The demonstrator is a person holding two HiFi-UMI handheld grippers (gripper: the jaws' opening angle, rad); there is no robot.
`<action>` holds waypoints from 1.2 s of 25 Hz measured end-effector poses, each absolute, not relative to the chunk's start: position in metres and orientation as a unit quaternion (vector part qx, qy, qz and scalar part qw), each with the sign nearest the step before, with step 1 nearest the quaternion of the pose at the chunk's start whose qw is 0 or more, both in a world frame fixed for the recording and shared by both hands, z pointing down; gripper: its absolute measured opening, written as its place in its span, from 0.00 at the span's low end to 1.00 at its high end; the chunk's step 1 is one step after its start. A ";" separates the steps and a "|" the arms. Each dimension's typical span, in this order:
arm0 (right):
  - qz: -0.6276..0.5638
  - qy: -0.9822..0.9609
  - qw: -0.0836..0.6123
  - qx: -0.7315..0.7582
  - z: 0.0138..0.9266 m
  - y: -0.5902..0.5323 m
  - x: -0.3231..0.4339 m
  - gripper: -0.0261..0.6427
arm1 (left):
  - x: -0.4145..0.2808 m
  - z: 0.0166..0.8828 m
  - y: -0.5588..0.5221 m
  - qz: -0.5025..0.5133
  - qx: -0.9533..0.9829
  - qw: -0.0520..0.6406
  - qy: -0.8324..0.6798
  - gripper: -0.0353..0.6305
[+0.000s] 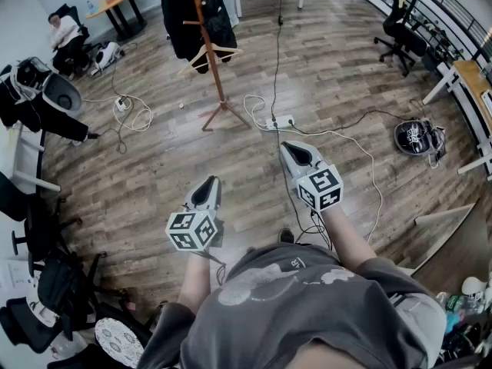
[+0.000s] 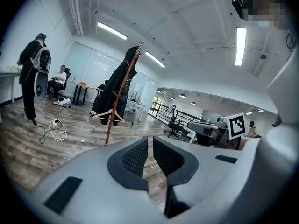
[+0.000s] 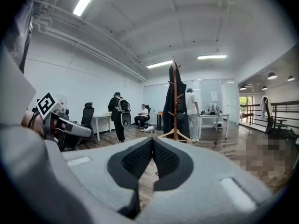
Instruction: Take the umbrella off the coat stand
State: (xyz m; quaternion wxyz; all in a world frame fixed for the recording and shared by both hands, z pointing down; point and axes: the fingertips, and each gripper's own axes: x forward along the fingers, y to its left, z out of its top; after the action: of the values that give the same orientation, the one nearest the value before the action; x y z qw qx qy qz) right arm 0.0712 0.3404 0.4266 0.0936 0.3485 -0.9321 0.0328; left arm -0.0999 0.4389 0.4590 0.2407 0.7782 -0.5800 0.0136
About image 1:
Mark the wooden clothes hanger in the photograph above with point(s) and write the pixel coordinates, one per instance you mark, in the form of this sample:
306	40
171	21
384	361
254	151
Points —
227	49

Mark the long white power strip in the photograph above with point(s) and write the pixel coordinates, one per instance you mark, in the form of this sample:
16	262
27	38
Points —
280	122

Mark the black jacket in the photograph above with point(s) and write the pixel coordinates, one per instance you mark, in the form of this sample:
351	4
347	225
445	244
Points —
42	115

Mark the round wooden table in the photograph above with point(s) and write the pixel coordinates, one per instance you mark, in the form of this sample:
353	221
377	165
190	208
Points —
115	0

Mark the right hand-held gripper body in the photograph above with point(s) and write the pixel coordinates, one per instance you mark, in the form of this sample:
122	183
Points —
321	187

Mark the wooden coat stand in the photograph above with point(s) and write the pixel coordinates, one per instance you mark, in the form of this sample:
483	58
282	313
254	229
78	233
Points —
210	56

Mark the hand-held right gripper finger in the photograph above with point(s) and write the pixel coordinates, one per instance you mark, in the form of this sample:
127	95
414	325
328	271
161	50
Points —
311	151
288	161

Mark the person's left forearm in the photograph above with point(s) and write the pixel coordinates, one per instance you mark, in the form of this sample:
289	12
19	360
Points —
195	279

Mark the white wheeled device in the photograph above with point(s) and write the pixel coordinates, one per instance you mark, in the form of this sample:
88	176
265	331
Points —
107	54

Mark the grey round bin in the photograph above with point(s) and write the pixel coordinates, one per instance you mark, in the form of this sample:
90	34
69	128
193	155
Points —
63	94

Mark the black coat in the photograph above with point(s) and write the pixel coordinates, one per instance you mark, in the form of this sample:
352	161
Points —
178	14

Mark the person's grey t-shirt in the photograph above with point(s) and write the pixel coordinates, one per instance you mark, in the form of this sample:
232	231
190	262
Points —
300	313

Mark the black swivel chair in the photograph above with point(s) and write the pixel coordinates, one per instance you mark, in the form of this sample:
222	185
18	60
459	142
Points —
38	225

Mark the green bottle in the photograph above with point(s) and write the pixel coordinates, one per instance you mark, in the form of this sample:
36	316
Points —
455	303

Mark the wooden desk with white frame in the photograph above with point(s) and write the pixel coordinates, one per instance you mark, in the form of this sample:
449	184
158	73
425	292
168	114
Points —
471	79

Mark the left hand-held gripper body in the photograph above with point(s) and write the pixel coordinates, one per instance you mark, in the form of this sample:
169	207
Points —
190	231

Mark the person's black shoe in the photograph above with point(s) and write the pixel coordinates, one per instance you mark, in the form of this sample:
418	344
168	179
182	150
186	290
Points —
286	236

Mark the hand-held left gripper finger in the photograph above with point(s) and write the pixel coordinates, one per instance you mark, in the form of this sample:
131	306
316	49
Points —
218	196
191	196

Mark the small white power strip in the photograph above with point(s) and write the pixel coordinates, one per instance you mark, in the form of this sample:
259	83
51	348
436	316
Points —
121	103

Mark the black office chair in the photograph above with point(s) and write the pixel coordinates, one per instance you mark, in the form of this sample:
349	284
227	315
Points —
403	37

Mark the person's right forearm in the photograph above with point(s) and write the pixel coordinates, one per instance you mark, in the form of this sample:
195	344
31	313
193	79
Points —
348	237

